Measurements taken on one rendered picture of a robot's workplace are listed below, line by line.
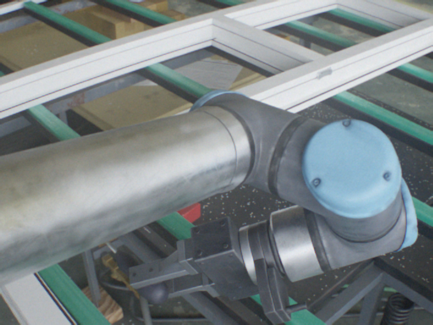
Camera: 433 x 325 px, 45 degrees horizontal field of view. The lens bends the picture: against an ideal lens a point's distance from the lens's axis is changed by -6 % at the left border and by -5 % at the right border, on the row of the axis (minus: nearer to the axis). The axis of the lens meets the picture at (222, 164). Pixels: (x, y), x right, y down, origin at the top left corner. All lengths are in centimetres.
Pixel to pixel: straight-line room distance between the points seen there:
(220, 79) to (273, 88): 71
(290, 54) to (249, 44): 15
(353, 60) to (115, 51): 59
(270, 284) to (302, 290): 55
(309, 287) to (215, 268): 55
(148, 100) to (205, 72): 26
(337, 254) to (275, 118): 18
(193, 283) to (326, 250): 19
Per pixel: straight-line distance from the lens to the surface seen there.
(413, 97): 338
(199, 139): 48
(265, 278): 64
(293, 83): 121
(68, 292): 82
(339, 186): 50
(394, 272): 128
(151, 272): 70
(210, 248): 64
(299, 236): 63
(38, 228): 36
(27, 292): 74
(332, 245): 63
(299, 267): 64
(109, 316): 186
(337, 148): 52
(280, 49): 138
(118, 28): 218
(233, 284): 70
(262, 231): 66
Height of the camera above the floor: 145
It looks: 35 degrees down
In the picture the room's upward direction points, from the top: straight up
